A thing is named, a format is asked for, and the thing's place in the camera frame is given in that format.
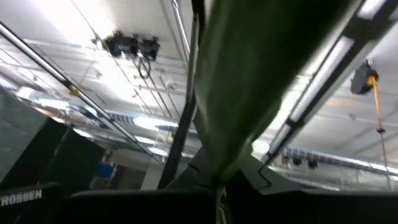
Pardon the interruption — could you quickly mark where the yellow hanging cord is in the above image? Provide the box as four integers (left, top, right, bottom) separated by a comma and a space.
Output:
366, 76, 392, 175

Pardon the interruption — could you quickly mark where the silver air duct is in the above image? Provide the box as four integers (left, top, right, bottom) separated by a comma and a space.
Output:
281, 145, 398, 180

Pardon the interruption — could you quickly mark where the black aluminium table frame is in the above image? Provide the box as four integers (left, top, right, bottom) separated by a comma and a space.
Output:
157, 0, 206, 190

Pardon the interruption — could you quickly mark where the black side panel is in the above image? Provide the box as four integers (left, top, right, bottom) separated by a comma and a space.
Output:
0, 117, 106, 191

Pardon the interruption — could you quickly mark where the blue storage bin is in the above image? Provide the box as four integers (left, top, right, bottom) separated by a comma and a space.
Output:
96, 163, 113, 180

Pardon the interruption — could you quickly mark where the yellow tulip green stem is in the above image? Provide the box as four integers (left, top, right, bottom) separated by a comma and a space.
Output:
192, 0, 354, 224

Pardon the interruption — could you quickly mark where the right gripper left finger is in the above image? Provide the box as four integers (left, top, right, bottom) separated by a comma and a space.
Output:
70, 147, 219, 224

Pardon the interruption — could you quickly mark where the grey overhead rail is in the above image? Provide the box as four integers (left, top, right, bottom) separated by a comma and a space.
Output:
0, 21, 165, 165

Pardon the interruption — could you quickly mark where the black ceiling cord reel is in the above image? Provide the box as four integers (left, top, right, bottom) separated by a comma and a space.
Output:
123, 35, 140, 57
139, 35, 162, 62
101, 30, 124, 59
349, 60, 380, 96

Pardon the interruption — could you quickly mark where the overhead LED light bar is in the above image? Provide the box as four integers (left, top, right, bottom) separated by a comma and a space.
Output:
262, 0, 398, 165

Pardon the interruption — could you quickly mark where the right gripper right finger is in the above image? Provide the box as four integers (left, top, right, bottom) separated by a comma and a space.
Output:
224, 154, 398, 224

